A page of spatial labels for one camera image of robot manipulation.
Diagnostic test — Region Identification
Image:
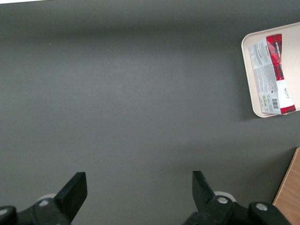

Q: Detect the wooden drawer cabinet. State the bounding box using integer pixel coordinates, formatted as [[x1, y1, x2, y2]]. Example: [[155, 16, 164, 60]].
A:
[[271, 147, 300, 225]]

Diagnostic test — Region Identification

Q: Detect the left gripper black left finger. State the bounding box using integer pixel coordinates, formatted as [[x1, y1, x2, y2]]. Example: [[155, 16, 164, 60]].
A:
[[0, 172, 88, 225]]

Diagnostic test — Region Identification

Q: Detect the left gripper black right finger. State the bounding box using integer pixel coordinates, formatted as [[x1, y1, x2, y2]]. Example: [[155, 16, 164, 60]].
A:
[[185, 170, 290, 225]]

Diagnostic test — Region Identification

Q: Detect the red cookie box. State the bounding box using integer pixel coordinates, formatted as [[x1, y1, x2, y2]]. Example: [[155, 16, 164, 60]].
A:
[[247, 33, 297, 116]]

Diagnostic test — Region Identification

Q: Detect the beige plastic tray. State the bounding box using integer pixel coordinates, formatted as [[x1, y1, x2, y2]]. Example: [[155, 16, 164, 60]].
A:
[[240, 22, 300, 119]]

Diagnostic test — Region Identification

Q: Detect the dark grey table mat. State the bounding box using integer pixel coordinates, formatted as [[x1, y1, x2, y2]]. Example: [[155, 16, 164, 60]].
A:
[[0, 0, 300, 225]]

